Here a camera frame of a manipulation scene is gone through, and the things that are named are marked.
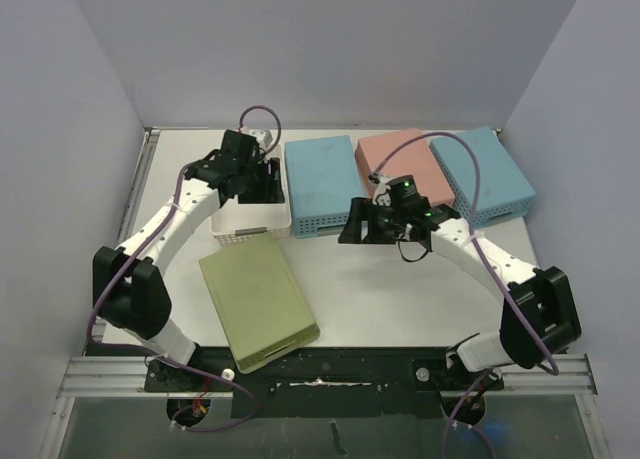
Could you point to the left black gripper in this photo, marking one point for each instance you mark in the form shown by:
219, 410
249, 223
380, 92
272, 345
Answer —
270, 192

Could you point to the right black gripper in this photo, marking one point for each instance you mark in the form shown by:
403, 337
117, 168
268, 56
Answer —
366, 219

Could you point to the blue plastic basket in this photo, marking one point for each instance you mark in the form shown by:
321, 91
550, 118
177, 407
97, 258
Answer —
488, 185
323, 179

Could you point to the white plastic basket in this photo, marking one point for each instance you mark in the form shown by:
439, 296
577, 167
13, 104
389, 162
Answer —
238, 222

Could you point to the pink plastic basket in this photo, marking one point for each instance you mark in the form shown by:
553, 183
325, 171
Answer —
415, 159

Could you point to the green plastic basket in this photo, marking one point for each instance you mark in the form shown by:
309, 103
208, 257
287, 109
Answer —
261, 308

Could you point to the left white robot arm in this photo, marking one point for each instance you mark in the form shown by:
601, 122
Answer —
128, 281

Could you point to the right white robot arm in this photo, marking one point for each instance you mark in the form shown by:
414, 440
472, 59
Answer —
539, 317

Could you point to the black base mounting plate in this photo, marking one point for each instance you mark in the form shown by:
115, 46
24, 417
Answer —
223, 403

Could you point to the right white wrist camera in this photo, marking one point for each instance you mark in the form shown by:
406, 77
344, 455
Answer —
380, 196

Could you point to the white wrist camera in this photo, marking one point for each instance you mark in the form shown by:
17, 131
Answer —
264, 137
380, 196

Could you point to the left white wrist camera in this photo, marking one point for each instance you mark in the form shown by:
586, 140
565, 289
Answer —
264, 137

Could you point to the aluminium frame rail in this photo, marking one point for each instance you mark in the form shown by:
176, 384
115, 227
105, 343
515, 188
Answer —
120, 377

